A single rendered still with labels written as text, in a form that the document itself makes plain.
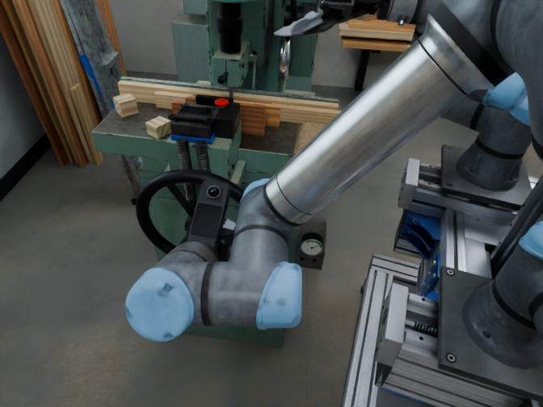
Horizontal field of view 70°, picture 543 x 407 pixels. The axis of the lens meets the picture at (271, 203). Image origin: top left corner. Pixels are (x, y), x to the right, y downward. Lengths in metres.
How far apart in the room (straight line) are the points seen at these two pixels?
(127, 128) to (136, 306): 0.67
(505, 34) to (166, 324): 0.40
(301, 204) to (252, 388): 1.13
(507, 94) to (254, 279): 0.52
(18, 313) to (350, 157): 1.67
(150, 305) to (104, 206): 1.83
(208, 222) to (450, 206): 0.75
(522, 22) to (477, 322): 0.54
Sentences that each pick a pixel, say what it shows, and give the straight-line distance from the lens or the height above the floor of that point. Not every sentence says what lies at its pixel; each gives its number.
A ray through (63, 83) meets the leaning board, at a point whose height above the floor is 0.51.
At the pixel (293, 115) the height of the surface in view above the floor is 0.92.
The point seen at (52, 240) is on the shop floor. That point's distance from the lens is 2.16.
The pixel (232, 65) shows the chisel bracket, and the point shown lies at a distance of 0.97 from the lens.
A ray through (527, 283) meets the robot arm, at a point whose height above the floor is 0.98.
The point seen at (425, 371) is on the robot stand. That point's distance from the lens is 0.85.
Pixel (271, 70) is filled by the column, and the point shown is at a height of 0.96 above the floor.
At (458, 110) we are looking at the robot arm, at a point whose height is 0.98.
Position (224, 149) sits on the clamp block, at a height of 0.96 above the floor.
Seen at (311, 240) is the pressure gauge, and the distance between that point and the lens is 1.01.
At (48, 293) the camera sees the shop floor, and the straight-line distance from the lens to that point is 1.94.
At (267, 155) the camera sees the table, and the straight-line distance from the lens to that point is 0.93.
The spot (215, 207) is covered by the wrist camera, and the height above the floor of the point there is 1.01.
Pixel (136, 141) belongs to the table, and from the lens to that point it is 1.02.
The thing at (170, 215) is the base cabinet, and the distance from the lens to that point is 1.14.
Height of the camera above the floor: 1.42
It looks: 41 degrees down
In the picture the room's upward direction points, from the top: 4 degrees clockwise
